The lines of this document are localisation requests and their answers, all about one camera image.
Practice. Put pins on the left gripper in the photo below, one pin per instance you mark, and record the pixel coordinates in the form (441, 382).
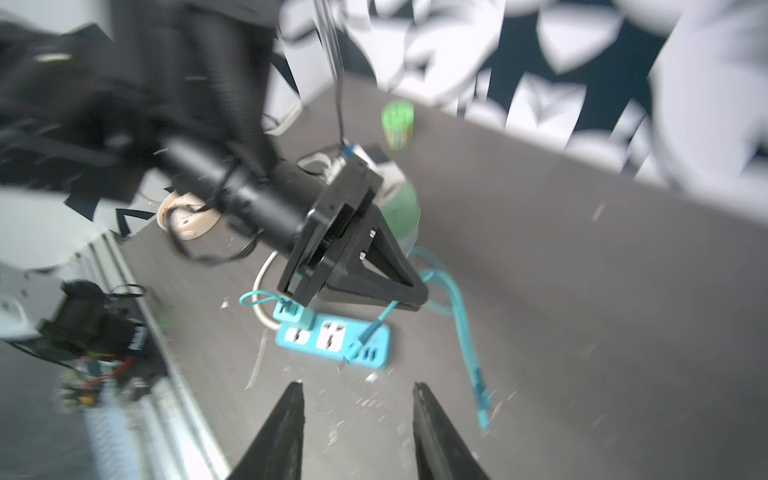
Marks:
(346, 253)

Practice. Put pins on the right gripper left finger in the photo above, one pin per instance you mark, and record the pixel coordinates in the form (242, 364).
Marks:
(277, 450)

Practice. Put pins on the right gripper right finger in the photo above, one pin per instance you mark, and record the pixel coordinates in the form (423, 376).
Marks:
(440, 452)

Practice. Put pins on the green cordless meat grinder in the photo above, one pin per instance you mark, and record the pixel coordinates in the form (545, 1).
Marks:
(399, 204)

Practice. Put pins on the teal usb power adapter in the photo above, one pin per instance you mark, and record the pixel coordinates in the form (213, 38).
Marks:
(293, 314)

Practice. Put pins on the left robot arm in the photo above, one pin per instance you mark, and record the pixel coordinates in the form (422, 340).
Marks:
(180, 87)

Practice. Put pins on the teal power strip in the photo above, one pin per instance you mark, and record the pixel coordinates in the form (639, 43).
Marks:
(331, 336)

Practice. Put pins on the small green lid jar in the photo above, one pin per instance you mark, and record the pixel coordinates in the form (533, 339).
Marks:
(397, 121)

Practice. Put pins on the pink round clock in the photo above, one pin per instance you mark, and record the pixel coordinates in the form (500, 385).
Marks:
(189, 219)

